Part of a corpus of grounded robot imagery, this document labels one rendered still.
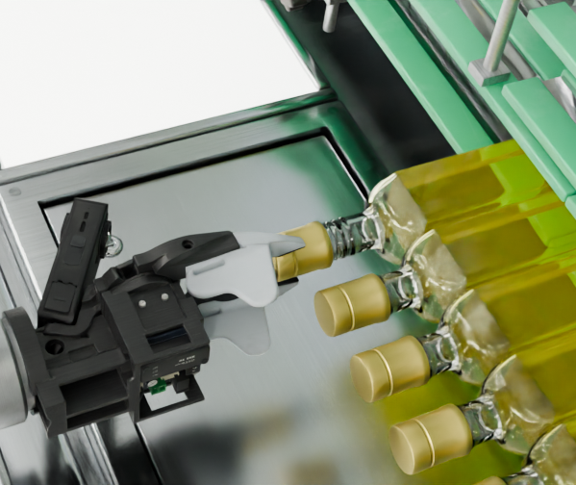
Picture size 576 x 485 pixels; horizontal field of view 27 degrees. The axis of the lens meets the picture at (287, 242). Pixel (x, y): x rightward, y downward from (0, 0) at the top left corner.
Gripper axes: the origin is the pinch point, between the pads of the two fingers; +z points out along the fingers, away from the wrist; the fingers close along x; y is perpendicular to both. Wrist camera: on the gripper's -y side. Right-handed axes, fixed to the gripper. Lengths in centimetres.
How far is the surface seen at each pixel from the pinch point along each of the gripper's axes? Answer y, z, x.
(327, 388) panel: 4.4, 3.5, -12.6
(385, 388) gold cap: 12.9, 1.7, 0.5
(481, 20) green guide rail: -14.3, 24.7, 4.4
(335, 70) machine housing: -31.5, 22.6, -15.2
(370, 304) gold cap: 6.8, 3.7, 1.2
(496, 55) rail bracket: -7.5, 21.2, 7.3
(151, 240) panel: -14.3, -4.1, -12.2
